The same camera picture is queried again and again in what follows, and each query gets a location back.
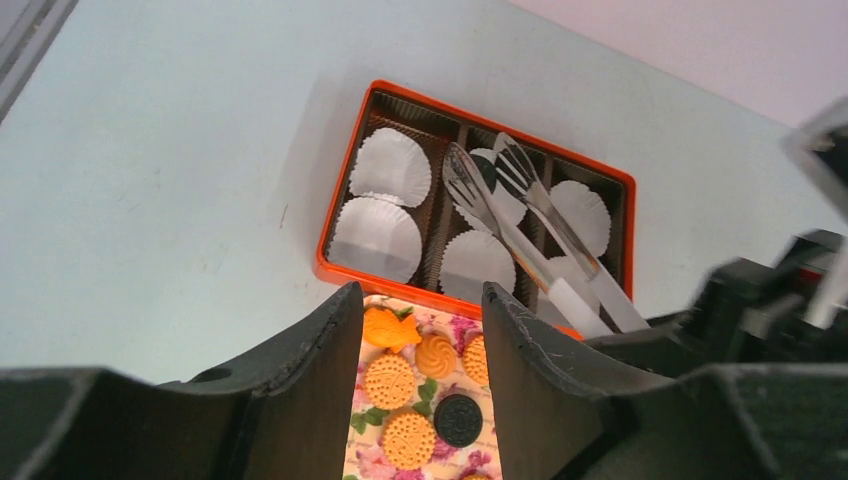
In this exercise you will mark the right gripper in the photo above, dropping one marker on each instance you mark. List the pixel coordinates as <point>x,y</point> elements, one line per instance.
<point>746,312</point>

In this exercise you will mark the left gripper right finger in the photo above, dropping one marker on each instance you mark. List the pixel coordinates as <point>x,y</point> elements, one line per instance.
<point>564,410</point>

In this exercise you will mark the metal tongs white handle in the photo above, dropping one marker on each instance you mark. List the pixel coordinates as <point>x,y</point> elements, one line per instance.
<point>553,236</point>

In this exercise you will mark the orange cookie tin box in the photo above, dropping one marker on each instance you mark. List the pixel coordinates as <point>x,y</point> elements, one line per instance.
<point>432,202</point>

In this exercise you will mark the orange fish shaped cookie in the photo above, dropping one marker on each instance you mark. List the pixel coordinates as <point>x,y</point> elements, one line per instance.
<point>393,329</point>

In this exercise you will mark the floral rectangular tray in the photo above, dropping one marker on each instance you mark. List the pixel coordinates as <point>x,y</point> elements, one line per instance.
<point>364,455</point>

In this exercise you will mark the black sandwich cookie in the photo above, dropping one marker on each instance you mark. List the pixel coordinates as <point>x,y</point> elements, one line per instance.
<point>458,420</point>
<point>487,170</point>

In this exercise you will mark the orange swirl cookie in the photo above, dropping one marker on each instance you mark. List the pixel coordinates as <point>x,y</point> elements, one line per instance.
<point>435,356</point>

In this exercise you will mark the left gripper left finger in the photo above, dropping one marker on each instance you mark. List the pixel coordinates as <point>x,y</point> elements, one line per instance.
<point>277,411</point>

